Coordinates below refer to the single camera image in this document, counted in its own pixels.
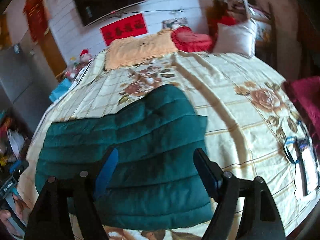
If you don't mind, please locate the red hanging decoration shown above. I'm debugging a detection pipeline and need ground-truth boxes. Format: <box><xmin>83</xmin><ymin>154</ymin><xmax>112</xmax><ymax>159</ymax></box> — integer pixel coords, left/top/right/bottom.
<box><xmin>23</xmin><ymin>0</ymin><xmax>48</xmax><ymax>42</ymax></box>

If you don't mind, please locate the maroon blanket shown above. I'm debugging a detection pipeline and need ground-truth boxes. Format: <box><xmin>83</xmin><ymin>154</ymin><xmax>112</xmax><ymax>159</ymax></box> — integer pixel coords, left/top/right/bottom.
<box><xmin>283</xmin><ymin>76</ymin><xmax>320</xmax><ymax>140</ymax></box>

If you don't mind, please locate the red heart-shaped cushion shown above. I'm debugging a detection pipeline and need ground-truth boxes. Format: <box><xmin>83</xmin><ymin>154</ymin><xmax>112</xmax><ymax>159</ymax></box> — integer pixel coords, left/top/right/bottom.
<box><xmin>171</xmin><ymin>27</ymin><xmax>215</xmax><ymax>53</ymax></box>

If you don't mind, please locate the blue cloth on bedside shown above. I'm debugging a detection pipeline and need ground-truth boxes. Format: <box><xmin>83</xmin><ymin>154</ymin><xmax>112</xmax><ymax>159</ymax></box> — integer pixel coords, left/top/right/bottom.
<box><xmin>49</xmin><ymin>78</ymin><xmax>72</xmax><ymax>102</ymax></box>

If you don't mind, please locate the grey wardrobe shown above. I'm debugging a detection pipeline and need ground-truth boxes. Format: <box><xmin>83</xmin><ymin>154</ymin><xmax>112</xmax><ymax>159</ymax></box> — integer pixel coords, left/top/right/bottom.
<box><xmin>1</xmin><ymin>43</ymin><xmax>54</xmax><ymax>134</ymax></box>

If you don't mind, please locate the person's left hand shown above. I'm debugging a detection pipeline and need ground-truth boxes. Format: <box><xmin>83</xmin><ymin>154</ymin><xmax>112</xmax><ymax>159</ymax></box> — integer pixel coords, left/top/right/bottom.
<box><xmin>1</xmin><ymin>192</ymin><xmax>29</xmax><ymax>239</ymax></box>

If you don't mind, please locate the green quilted puffer jacket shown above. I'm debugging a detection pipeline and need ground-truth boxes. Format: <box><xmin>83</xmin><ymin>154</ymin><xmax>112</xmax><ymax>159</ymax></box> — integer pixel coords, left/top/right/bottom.
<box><xmin>35</xmin><ymin>85</ymin><xmax>213</xmax><ymax>230</ymax></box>

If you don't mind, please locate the clutter of bottles bedside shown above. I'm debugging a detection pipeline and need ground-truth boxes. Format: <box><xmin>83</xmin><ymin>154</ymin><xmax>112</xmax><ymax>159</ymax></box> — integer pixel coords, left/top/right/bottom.
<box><xmin>63</xmin><ymin>57</ymin><xmax>81</xmax><ymax>81</ymax></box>

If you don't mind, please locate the white pillow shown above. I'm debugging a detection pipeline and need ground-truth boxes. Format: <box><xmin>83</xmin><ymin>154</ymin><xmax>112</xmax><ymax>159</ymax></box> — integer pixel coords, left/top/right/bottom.
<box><xmin>213</xmin><ymin>19</ymin><xmax>258</xmax><ymax>59</ymax></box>

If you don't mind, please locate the pink pig plush toy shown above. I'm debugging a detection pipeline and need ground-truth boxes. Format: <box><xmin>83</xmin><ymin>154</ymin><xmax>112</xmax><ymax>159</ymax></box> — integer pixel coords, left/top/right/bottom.
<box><xmin>79</xmin><ymin>49</ymin><xmax>92</xmax><ymax>64</ymax></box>

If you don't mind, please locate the red Chinese banner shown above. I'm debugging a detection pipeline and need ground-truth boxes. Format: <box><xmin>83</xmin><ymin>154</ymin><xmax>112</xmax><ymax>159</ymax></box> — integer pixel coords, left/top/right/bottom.
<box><xmin>100</xmin><ymin>13</ymin><xmax>148</xmax><ymax>46</ymax></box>

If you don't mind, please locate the floral cream bed quilt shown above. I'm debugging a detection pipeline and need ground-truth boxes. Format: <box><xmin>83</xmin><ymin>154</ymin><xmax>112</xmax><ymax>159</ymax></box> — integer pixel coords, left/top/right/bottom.
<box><xmin>17</xmin><ymin>51</ymin><xmax>319</xmax><ymax>239</ymax></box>

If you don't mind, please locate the wooden chair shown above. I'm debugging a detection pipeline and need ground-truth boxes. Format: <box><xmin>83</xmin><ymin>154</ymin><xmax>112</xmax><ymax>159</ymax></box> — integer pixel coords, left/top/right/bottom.
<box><xmin>242</xmin><ymin>0</ymin><xmax>278</xmax><ymax>70</ymax></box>

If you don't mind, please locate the wooden door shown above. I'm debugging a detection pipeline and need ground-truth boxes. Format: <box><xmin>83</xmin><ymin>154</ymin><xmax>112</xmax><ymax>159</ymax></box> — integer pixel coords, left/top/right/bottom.
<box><xmin>37</xmin><ymin>0</ymin><xmax>68</xmax><ymax>82</ymax></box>

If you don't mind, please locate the yellow fringed pillow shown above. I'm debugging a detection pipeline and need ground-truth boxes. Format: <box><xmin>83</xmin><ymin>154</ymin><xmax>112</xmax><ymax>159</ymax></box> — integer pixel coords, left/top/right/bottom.
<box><xmin>104</xmin><ymin>29</ymin><xmax>177</xmax><ymax>70</ymax></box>

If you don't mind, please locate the framed photo behind pillows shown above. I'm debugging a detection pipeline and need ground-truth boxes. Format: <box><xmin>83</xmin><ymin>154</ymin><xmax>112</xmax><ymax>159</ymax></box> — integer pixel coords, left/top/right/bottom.
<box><xmin>162</xmin><ymin>17</ymin><xmax>188</xmax><ymax>29</ymax></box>

